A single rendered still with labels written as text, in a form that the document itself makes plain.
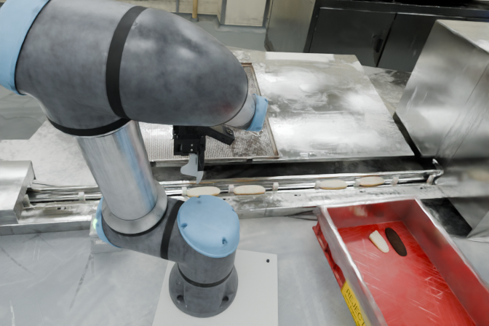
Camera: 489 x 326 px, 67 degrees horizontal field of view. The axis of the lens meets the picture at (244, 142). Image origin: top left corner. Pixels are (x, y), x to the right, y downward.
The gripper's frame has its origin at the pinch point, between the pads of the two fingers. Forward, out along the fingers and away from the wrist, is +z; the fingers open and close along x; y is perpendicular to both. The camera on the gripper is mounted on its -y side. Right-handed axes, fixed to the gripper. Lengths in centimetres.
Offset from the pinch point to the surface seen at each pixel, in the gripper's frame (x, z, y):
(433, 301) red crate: 40, 12, -56
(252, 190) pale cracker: 1.2, 8.1, -16.6
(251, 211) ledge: 9.0, 8.6, -14.6
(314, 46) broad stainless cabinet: -165, 34, -103
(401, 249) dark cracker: 25, 11, -55
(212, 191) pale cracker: 0.7, 8.1, -4.5
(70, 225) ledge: 9.0, 9.5, 33.4
